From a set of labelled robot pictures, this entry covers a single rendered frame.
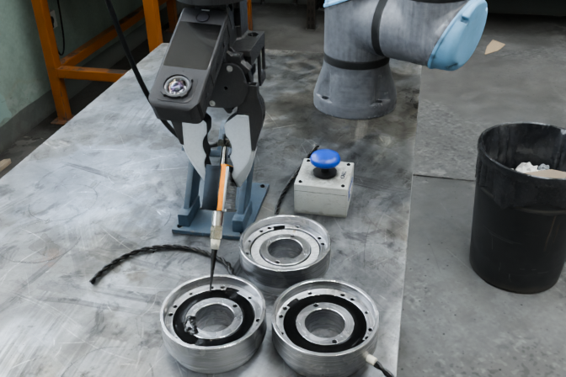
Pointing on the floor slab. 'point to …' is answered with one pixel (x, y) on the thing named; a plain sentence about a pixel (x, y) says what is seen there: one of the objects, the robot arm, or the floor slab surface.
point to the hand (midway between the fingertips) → (221, 177)
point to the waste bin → (519, 208)
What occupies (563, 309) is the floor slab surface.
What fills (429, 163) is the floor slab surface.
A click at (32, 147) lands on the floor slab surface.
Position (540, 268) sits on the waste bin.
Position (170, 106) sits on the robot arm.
